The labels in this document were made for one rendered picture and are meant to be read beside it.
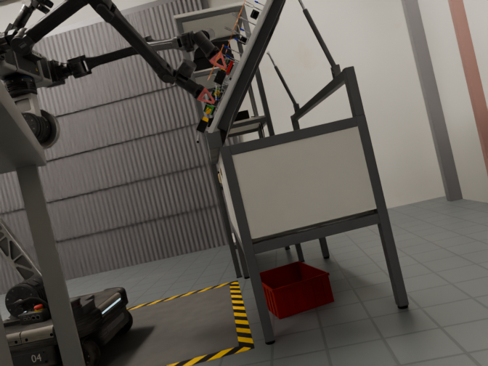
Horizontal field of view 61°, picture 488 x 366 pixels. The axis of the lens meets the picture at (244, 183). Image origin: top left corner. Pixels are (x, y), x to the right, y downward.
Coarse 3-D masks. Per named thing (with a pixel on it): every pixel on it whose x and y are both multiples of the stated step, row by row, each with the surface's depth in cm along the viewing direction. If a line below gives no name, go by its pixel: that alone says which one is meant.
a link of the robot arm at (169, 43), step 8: (152, 40) 216; (160, 40) 207; (168, 40) 199; (176, 40) 193; (184, 40) 190; (152, 48) 212; (160, 48) 207; (168, 48) 202; (176, 48) 196; (184, 48) 192
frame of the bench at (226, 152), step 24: (360, 120) 165; (240, 144) 161; (264, 144) 162; (240, 216) 161; (360, 216) 168; (384, 216) 165; (264, 240) 164; (288, 240) 163; (384, 240) 166; (264, 312) 162; (264, 336) 162
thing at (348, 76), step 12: (336, 72) 179; (348, 72) 165; (336, 84) 178; (348, 84) 165; (324, 96) 199; (348, 96) 168; (360, 96) 165; (300, 108) 250; (312, 108) 235; (360, 108) 165
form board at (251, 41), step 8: (272, 0) 170; (264, 8) 162; (264, 16) 164; (256, 24) 162; (256, 32) 162; (248, 40) 162; (248, 48) 162; (248, 56) 177; (240, 64) 161; (240, 72) 170; (232, 80) 161; (232, 88) 163; (224, 96) 161; (224, 104) 161; (216, 112) 161; (216, 120) 161; (216, 128) 176
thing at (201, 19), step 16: (176, 16) 281; (192, 16) 283; (208, 16) 284; (224, 16) 297; (240, 16) 298; (224, 32) 329; (240, 48) 340; (192, 80) 282; (208, 80) 310; (256, 80) 287; (256, 112) 341; (240, 128) 316; (256, 128) 341; (272, 128) 286; (224, 208) 283; (224, 224) 283; (240, 272) 284
